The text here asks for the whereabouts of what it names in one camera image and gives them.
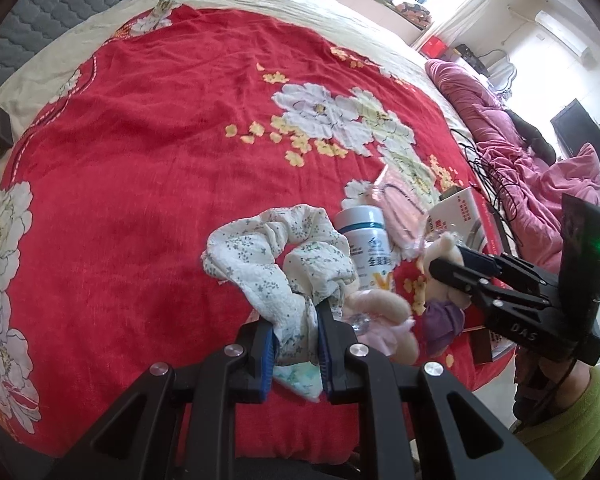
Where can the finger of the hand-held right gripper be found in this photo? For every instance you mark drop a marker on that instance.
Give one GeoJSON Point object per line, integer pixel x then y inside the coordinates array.
{"type": "Point", "coordinates": [460, 275]}
{"type": "Point", "coordinates": [480, 259]}

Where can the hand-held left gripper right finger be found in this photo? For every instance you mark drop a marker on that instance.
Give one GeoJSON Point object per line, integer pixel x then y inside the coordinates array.
{"type": "Point", "coordinates": [326, 370]}

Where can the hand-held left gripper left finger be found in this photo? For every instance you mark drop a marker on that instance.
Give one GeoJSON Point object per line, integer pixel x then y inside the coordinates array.
{"type": "Point", "coordinates": [266, 360]}

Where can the green tissue pack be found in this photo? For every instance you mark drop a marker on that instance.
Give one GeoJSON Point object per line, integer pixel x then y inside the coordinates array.
{"type": "Point", "coordinates": [300, 380]}

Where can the plush bear purple dress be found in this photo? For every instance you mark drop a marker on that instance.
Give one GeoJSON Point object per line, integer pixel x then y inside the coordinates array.
{"type": "Point", "coordinates": [442, 320]}

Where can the pink plastic pouch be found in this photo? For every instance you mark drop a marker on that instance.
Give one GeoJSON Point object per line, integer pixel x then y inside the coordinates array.
{"type": "Point", "coordinates": [405, 220]}

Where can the white floral scrunchie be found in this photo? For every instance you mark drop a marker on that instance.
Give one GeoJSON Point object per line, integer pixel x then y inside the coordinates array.
{"type": "Point", "coordinates": [250, 270]}

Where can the person's right forearm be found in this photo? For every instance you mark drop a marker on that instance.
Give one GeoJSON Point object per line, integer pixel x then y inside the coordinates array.
{"type": "Point", "coordinates": [570, 435]}

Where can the person's right hand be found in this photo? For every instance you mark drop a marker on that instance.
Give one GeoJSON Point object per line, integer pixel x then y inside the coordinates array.
{"type": "Point", "coordinates": [555, 382]}

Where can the pink quilt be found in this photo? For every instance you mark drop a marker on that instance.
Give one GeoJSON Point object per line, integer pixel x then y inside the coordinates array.
{"type": "Point", "coordinates": [530, 185]}

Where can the white bottle teal cap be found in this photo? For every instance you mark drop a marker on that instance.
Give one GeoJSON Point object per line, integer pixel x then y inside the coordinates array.
{"type": "Point", "coordinates": [365, 250]}

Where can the black garment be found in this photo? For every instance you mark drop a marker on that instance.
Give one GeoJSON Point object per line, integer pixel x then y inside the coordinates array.
{"type": "Point", "coordinates": [530, 135]}

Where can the black monitor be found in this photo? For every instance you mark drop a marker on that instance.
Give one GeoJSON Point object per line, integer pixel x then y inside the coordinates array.
{"type": "Point", "coordinates": [580, 130]}

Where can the black device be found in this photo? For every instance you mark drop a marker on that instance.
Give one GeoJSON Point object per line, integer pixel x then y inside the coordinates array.
{"type": "Point", "coordinates": [467, 55]}

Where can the small red box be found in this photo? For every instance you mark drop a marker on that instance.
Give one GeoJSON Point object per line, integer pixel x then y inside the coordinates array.
{"type": "Point", "coordinates": [435, 47]}

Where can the red floral blanket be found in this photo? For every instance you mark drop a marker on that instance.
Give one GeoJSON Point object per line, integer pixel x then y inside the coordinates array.
{"type": "Point", "coordinates": [155, 160]}

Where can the white air conditioner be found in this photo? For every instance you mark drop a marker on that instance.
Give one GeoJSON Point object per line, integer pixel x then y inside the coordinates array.
{"type": "Point", "coordinates": [562, 32]}

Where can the grey quilted cover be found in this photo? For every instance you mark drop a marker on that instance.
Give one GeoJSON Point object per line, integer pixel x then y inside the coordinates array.
{"type": "Point", "coordinates": [55, 15]}

